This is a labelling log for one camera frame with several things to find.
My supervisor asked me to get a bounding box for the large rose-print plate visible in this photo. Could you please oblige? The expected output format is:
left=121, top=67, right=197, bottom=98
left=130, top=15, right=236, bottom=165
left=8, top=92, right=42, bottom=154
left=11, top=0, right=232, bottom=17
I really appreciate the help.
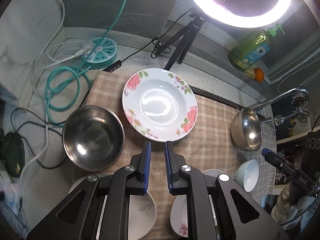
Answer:
left=122, top=68, right=198, bottom=142

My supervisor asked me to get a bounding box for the orange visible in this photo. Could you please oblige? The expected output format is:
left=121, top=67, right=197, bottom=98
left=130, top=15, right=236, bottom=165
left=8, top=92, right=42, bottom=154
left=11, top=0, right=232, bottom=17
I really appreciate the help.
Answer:
left=253, top=67, right=265, bottom=82

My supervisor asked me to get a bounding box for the thin black cable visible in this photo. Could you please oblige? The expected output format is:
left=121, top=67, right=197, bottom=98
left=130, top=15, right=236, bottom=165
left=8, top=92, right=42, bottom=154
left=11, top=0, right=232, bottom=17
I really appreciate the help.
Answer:
left=10, top=107, right=67, bottom=169

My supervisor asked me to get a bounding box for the grey checked towel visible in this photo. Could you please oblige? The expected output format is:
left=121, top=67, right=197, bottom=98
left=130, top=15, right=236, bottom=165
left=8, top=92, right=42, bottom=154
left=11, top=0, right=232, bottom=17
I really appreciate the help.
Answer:
left=255, top=122, right=278, bottom=198

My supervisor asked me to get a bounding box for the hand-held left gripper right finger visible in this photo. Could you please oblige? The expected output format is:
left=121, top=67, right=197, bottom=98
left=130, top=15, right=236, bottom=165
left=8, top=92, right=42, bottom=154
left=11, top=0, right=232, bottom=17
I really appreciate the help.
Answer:
left=164, top=141, right=290, bottom=240

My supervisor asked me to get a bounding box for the green dish soap bottle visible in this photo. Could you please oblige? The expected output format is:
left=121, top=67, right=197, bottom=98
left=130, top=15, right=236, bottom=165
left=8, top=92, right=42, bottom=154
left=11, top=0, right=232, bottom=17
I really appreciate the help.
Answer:
left=228, top=23, right=286, bottom=72

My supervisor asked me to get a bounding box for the beige checked cloth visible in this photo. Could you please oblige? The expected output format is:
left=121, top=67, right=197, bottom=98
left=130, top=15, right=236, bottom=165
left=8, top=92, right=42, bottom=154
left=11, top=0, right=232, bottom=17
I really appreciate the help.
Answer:
left=67, top=70, right=275, bottom=240

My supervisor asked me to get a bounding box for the round teal power strip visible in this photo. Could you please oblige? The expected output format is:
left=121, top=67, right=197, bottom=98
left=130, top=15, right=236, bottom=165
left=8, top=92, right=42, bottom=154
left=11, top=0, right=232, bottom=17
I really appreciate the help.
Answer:
left=84, top=37, right=121, bottom=70

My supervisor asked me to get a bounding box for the chrome faucet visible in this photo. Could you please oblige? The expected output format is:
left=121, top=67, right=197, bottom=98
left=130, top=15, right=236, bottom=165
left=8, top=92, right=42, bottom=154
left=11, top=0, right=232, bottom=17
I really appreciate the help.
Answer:
left=249, top=86, right=310, bottom=125

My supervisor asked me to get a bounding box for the white small-flower plate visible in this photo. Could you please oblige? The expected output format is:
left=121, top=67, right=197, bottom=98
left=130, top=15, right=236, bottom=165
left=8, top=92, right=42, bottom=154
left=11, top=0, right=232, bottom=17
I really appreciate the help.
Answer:
left=170, top=169, right=237, bottom=238

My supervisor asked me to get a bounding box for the large steel bowl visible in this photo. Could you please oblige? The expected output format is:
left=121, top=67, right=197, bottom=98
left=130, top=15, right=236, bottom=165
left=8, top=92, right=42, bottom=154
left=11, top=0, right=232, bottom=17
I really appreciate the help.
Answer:
left=62, top=106, right=125, bottom=172

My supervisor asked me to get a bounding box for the crumpled plastic bag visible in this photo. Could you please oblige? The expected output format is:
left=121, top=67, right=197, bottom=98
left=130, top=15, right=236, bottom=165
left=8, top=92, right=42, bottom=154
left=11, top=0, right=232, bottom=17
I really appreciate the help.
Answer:
left=1, top=180, right=24, bottom=220

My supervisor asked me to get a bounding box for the white cable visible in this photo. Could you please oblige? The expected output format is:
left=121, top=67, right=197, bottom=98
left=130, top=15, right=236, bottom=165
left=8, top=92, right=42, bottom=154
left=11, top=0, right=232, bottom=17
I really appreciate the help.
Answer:
left=35, top=0, right=94, bottom=70
left=16, top=100, right=50, bottom=215

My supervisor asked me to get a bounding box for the light blue bowl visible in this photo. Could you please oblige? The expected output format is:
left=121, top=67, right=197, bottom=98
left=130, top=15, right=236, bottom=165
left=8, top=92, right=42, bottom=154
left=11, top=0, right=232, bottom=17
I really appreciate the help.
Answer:
left=234, top=159, right=259, bottom=192

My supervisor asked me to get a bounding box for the black ring light cable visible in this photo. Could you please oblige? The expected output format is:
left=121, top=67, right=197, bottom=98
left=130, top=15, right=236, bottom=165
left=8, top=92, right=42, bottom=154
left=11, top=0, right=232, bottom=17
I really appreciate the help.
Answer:
left=121, top=7, right=193, bottom=63

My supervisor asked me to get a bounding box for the black inline remote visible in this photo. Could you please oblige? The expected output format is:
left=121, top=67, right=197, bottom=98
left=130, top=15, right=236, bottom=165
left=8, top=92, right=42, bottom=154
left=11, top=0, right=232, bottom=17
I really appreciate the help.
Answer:
left=104, top=60, right=123, bottom=72

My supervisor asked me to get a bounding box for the black tripod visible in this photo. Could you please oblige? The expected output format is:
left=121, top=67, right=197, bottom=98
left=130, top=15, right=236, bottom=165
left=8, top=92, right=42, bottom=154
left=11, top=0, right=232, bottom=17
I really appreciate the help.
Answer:
left=164, top=14, right=207, bottom=70

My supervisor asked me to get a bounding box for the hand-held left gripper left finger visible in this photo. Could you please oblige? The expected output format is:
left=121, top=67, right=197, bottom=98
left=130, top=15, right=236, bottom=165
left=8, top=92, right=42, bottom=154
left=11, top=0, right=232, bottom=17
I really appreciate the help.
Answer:
left=26, top=141, right=153, bottom=240

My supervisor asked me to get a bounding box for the teal cable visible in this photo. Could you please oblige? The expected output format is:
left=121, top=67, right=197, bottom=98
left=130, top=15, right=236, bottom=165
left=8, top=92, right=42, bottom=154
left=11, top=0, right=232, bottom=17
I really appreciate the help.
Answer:
left=46, top=0, right=133, bottom=124

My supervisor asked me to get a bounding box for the person's right hand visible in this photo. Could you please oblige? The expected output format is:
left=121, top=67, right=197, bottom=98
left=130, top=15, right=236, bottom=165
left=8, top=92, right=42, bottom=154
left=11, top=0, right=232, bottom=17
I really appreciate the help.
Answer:
left=271, top=182, right=304, bottom=227

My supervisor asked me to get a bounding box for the dark green round object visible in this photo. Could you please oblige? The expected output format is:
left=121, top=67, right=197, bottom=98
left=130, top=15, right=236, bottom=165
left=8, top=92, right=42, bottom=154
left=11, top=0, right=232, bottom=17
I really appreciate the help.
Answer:
left=0, top=132, right=25, bottom=178

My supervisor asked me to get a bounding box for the white leaf-print bowl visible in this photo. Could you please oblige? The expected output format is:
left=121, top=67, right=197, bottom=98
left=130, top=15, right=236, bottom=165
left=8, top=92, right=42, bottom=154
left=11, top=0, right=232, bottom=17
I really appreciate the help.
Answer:
left=69, top=172, right=157, bottom=240

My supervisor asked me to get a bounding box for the beige-sided steel bowl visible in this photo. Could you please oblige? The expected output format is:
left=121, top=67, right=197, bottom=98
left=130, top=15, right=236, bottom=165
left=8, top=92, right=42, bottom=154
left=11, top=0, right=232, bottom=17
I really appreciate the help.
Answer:
left=230, top=107, right=263, bottom=152

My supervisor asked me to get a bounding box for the dark wall rack with hooks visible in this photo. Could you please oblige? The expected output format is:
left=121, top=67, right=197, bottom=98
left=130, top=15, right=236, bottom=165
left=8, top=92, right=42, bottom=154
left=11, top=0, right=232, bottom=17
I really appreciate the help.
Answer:
left=271, top=96, right=310, bottom=130

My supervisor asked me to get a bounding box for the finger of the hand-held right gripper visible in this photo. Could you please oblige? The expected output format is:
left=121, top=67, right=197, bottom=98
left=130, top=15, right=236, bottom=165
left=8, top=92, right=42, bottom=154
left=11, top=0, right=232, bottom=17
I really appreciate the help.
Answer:
left=262, top=148, right=297, bottom=178

